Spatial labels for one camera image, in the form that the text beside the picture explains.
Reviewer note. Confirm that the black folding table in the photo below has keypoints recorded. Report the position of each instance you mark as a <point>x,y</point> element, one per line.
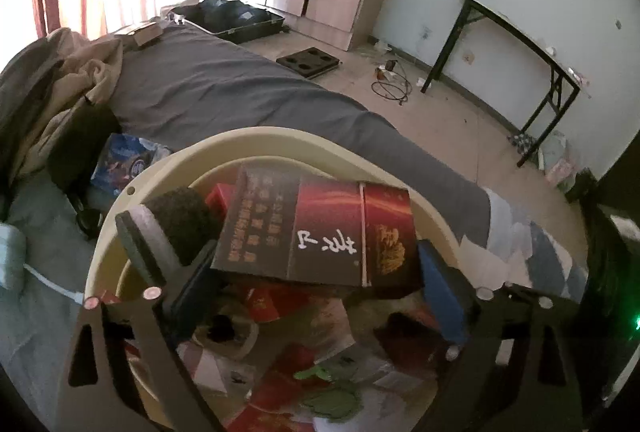
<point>480,7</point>

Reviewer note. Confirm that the small cardboard box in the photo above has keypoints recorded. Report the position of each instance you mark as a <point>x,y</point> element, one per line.
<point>147,34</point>

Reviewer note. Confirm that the green felt piece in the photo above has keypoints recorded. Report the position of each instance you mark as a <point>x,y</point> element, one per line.
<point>330,399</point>

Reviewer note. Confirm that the white round roll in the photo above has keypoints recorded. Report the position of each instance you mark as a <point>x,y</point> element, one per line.
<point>240,344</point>

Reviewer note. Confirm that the checked cloth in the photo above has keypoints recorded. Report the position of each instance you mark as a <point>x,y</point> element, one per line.
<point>524,141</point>

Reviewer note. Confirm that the pale blue power strip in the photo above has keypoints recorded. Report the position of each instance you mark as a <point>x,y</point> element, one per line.
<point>10,257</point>

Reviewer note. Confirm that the beige jacket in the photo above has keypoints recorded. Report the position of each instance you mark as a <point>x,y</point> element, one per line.
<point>95,61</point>

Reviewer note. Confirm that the dark green bag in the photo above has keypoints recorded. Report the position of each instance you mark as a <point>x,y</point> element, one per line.
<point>581,186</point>

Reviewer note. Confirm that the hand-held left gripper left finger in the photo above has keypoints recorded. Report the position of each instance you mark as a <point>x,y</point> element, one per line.
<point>192,297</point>

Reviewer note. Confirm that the black open suitcase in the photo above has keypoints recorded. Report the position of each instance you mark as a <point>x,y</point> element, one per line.
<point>230,19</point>

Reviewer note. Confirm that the small red box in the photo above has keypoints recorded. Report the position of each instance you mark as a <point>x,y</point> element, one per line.
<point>220,197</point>

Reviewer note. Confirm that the pink plastic bag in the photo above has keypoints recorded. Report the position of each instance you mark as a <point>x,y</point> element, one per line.
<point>561,173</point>

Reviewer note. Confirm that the grey and black sponge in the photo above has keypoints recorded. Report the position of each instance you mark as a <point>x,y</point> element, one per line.
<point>180,222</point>

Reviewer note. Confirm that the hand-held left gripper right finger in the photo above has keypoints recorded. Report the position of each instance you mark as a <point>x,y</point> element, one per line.
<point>442,297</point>

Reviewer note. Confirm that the black foam tray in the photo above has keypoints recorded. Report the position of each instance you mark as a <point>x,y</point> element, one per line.
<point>305,61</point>

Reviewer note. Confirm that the blue snack packet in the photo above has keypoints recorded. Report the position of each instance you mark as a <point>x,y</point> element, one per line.
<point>125,161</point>

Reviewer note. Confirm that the light blue plastic bag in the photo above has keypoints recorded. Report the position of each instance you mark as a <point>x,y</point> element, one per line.
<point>552,151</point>

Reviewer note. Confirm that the cream plastic basin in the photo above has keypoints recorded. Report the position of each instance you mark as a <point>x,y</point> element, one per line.
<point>280,144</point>

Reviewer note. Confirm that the dark red carton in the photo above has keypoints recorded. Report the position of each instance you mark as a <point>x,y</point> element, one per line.
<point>310,232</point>

